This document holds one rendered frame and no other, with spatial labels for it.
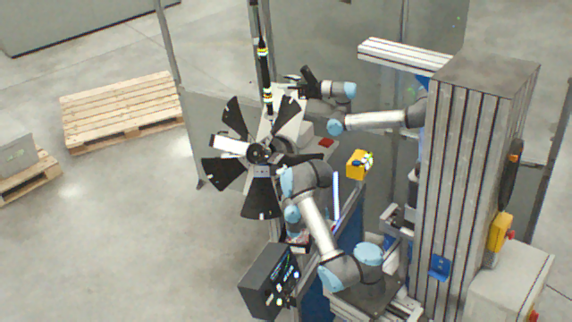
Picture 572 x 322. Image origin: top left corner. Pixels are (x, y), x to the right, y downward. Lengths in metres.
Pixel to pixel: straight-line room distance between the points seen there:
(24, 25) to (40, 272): 4.17
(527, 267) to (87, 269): 3.04
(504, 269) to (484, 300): 0.16
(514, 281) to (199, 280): 2.28
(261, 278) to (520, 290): 0.97
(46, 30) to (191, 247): 4.58
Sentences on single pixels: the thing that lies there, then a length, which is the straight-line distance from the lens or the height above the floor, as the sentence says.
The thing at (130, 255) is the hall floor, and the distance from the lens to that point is 4.10.
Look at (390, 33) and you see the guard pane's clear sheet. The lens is 2.91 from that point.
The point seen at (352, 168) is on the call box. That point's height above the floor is 1.06.
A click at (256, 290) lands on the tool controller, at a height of 1.25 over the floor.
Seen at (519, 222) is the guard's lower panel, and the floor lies 0.54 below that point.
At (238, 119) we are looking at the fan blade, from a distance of 2.81.
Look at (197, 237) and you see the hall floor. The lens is 4.05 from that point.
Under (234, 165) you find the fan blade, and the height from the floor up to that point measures 1.11.
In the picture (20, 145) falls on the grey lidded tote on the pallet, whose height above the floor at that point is 0.39.
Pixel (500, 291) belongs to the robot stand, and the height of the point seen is 1.23.
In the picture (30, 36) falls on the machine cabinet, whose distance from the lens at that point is 7.76.
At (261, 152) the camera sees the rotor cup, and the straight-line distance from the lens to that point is 2.69.
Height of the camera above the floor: 2.83
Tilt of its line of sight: 38 degrees down
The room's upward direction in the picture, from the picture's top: 6 degrees counter-clockwise
